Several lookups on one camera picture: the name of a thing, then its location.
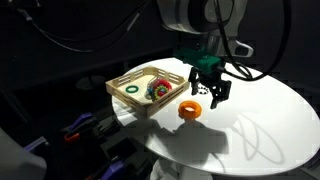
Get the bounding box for purple clamp handle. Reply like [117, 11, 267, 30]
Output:
[67, 112, 94, 130]

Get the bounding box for yellow-green spiky ring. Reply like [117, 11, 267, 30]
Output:
[152, 85, 169, 101]

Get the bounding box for thin green ring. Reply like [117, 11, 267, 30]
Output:
[125, 84, 140, 94]

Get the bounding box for small black-white ring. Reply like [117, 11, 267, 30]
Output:
[197, 84, 211, 96]

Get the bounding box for red ring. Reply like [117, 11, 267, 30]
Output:
[155, 78, 173, 98]

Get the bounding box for orange clamp handle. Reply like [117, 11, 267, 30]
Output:
[63, 132, 81, 143]

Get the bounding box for wooden slatted tray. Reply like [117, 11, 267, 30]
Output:
[105, 65, 191, 119]

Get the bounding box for grey-white rounded object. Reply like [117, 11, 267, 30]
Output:
[0, 127, 48, 180]

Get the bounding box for white table pedestal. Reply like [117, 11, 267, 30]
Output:
[149, 157, 214, 180]

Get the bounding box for black hanging cable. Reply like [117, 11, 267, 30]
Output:
[14, 0, 152, 54]

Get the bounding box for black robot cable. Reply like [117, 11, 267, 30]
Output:
[214, 0, 292, 82]

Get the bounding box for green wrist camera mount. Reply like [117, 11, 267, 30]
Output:
[172, 47, 223, 75]

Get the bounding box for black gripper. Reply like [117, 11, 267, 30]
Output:
[187, 66, 233, 111]

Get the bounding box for orange ribbed ring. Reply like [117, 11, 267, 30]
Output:
[177, 99, 204, 121]

